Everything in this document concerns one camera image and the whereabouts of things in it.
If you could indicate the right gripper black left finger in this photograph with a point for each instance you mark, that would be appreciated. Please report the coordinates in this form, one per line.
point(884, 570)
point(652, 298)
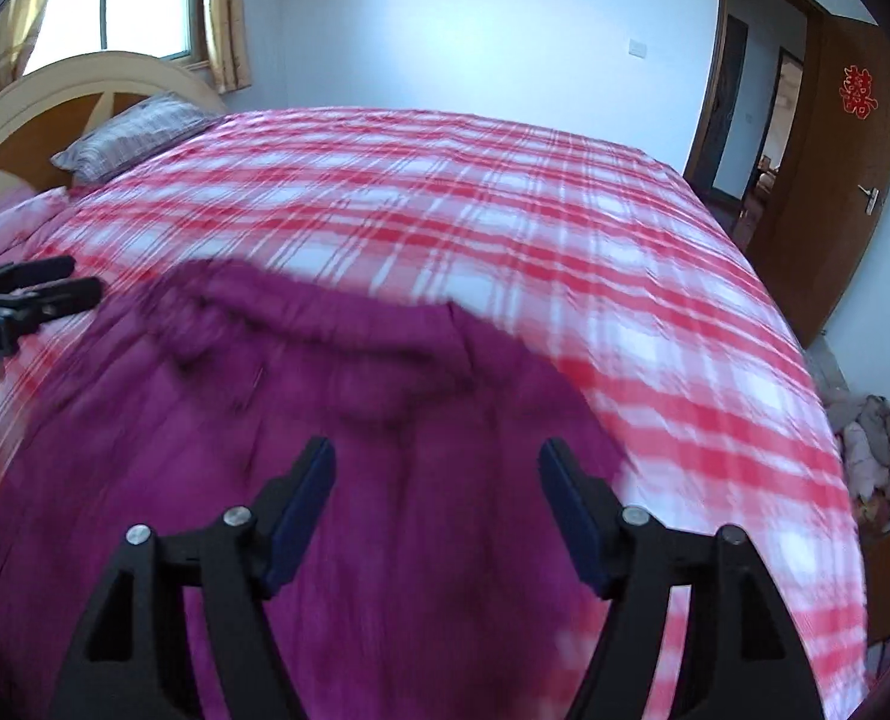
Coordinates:
point(130, 656)

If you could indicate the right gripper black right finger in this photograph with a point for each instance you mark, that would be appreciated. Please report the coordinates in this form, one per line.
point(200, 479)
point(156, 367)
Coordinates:
point(742, 656)

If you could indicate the magenta down jacket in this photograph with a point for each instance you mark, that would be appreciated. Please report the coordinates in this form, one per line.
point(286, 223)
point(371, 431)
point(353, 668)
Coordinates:
point(436, 584)

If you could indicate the pile of clothes on floor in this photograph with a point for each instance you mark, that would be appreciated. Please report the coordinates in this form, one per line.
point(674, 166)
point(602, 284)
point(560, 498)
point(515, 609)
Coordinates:
point(861, 425)

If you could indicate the pink floral folded quilt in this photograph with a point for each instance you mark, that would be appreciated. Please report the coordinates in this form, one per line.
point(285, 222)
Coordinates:
point(21, 219)

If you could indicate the cream wooden headboard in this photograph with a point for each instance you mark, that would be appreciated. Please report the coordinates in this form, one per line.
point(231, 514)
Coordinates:
point(50, 108)

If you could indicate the grey striped pillow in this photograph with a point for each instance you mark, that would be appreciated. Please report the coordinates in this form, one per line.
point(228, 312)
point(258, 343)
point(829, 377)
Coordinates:
point(138, 133)

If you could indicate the red white plaid bedsheet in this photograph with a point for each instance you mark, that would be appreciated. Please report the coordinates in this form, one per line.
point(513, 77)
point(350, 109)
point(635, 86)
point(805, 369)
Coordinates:
point(596, 257)

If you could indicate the gold curtain right of window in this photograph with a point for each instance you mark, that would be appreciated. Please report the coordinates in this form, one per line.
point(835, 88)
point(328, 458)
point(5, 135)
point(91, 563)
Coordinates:
point(226, 45)

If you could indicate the brown wooden door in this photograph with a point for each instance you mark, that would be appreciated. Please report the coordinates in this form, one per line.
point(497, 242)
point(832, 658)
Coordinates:
point(814, 231)

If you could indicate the red double happiness decoration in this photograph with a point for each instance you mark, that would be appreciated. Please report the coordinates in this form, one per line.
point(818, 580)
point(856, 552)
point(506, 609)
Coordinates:
point(856, 92)

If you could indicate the window with dark frame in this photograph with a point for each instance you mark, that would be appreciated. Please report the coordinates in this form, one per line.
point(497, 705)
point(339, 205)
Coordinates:
point(168, 29)

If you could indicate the silver door handle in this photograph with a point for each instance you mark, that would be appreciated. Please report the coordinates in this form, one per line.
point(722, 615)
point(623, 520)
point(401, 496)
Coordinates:
point(872, 196)

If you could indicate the white wall switch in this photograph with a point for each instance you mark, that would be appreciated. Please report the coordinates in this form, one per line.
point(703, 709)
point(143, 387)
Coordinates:
point(637, 49)

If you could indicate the dark brown door frame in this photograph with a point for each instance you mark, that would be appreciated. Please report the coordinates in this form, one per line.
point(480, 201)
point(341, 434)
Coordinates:
point(754, 40)

